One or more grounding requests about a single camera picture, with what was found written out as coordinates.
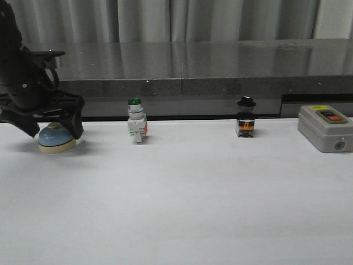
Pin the green push button switch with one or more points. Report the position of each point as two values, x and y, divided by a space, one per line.
137 122

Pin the blue and cream call bell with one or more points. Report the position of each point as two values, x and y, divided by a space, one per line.
54 138

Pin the grey start stop switch box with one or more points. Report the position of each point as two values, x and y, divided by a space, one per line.
326 128

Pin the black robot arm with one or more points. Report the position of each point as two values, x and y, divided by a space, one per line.
11 38

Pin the black selector knob switch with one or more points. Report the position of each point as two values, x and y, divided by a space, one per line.
245 117

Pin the grey stone counter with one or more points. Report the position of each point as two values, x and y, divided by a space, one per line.
206 80

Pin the grey curtain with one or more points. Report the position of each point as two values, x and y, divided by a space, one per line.
180 21

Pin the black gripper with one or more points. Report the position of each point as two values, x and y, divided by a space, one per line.
30 86

